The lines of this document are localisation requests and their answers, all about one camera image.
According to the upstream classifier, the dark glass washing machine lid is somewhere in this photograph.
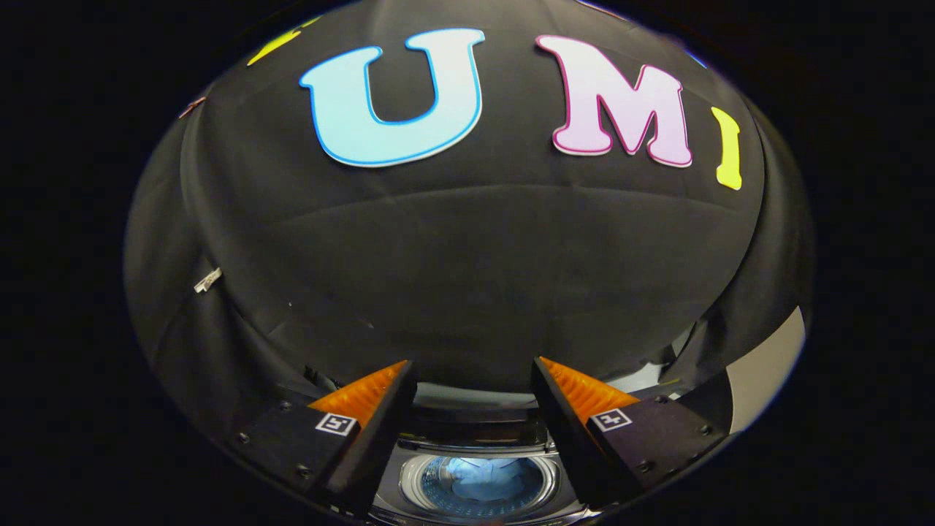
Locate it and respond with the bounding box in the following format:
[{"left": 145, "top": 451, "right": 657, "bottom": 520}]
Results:
[{"left": 405, "top": 381, "right": 550, "bottom": 448}]

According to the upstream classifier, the light blue polo shirt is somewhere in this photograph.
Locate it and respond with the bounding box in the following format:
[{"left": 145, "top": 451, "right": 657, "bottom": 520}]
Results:
[{"left": 438, "top": 457, "right": 546, "bottom": 505}]

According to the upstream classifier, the silver grey washing machine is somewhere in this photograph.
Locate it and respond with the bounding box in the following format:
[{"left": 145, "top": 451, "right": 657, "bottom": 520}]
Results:
[{"left": 369, "top": 380, "right": 594, "bottom": 525}]

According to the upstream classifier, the black backdrop cloth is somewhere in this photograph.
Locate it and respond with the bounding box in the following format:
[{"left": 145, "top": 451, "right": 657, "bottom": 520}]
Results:
[{"left": 124, "top": 0, "right": 815, "bottom": 439}]

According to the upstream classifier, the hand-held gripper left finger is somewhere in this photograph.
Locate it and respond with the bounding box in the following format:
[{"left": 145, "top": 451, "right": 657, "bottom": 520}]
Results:
[{"left": 226, "top": 359, "right": 419, "bottom": 516}]

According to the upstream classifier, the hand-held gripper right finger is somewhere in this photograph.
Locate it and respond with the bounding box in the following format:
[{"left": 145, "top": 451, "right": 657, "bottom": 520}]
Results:
[{"left": 531, "top": 357, "right": 730, "bottom": 510}]

